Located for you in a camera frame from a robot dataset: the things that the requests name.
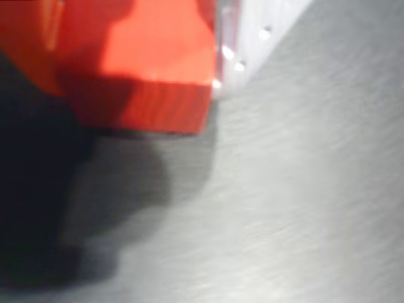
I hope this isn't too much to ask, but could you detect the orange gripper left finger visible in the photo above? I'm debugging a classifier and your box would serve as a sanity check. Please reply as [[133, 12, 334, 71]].
[[0, 0, 66, 97]]

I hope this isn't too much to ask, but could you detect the red cube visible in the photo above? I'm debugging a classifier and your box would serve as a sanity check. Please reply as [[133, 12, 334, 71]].
[[59, 0, 219, 136]]

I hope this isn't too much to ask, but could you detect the black desk mat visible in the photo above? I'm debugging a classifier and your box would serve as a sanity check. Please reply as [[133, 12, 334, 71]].
[[0, 0, 404, 303]]

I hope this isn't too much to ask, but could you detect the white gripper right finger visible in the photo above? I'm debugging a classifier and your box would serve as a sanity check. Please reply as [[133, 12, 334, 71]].
[[214, 0, 314, 100]]

